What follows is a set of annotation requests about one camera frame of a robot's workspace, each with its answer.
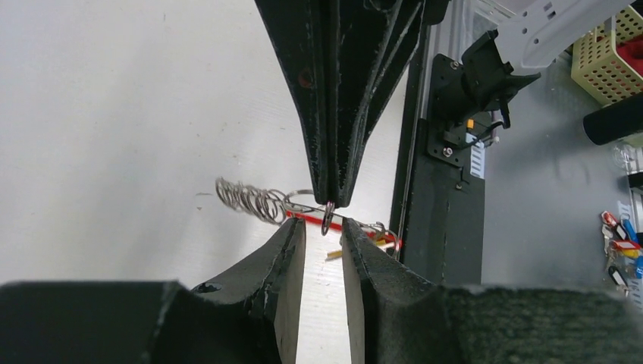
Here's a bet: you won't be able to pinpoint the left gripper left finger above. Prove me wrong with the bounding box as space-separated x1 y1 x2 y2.
1 218 306 363

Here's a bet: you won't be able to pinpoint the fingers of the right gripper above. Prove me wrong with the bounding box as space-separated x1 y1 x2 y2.
256 1 425 208

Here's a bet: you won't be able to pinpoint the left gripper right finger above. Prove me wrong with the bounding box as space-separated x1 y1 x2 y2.
341 219 642 363

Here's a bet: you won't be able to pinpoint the yellow tagged key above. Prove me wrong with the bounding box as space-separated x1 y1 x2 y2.
325 237 391 262

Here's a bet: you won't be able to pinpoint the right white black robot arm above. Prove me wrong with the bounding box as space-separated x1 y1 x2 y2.
256 1 627 208

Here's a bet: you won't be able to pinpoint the pile of tagged keys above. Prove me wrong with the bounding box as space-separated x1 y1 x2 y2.
600 211 642 302

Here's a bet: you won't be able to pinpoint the right controller board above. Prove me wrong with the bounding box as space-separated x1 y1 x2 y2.
469 117 503 180

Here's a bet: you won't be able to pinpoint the beige perforated basket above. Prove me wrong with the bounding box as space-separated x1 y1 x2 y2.
571 6 642 106

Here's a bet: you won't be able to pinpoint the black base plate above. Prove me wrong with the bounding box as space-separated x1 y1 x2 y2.
390 26 485 285

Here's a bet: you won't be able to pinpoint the black cylinder handle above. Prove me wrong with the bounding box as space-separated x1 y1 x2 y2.
582 93 642 146

